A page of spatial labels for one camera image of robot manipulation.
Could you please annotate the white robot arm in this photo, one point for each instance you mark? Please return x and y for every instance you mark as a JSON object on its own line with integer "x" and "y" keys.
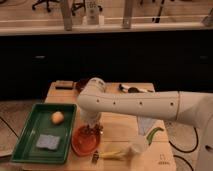
{"x": 190, "y": 108}

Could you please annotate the green chili pepper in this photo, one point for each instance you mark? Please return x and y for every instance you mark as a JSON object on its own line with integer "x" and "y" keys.
{"x": 150, "y": 136}

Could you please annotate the metal cup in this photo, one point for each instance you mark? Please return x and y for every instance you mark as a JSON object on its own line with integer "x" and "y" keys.
{"x": 133, "y": 90}

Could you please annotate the yellow banana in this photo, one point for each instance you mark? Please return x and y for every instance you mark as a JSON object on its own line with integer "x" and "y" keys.
{"x": 110, "y": 155}

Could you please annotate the white cup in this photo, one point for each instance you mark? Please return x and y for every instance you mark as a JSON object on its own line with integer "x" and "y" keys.
{"x": 138, "y": 145}

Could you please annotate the peach coloured apple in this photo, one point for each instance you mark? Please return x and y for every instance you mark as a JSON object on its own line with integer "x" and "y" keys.
{"x": 57, "y": 117}

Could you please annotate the brown wooden block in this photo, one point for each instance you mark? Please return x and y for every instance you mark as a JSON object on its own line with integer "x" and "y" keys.
{"x": 67, "y": 85}

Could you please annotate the dark maroon bowl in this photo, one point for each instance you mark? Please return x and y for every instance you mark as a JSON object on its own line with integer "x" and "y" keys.
{"x": 80, "y": 85}

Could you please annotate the small dark metal object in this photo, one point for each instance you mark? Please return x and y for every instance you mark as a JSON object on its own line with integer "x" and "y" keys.
{"x": 95, "y": 157}

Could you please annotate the black white handled tool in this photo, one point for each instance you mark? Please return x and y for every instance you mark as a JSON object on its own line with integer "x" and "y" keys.
{"x": 125, "y": 88}

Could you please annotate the light blue cloth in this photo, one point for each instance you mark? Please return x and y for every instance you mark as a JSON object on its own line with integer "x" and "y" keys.
{"x": 145, "y": 124}

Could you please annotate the green plastic tray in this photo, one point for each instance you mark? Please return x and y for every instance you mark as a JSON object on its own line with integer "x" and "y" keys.
{"x": 39, "y": 122}

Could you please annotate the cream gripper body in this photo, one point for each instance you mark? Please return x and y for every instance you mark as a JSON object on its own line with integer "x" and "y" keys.
{"x": 91, "y": 118}

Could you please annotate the blue sponge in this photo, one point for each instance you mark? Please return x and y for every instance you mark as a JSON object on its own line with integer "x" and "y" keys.
{"x": 49, "y": 142}

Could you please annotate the red orange bowl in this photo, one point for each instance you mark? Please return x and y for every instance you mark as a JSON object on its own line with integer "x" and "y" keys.
{"x": 84, "y": 144}

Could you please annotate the bunch of dark grapes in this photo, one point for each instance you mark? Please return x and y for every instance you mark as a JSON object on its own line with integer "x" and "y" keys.
{"x": 97, "y": 129}

